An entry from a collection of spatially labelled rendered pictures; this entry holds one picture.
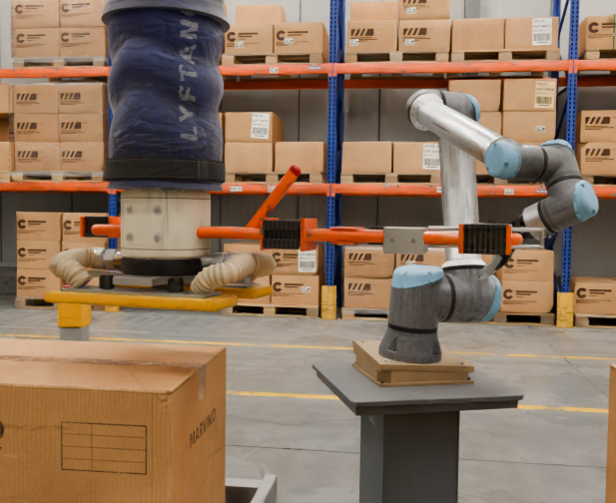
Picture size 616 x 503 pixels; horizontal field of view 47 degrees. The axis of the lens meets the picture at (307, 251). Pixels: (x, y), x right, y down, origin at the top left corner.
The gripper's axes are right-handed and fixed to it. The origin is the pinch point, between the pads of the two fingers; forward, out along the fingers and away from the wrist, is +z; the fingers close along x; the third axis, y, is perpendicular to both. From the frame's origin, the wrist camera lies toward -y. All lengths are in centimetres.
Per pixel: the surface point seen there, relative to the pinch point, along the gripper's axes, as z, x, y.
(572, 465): 77, 79, -181
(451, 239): -35, 13, 73
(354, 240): -20, 7, 80
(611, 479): -27, 61, 28
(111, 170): 9, -18, 105
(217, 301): -2, 12, 98
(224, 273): -4, 7, 96
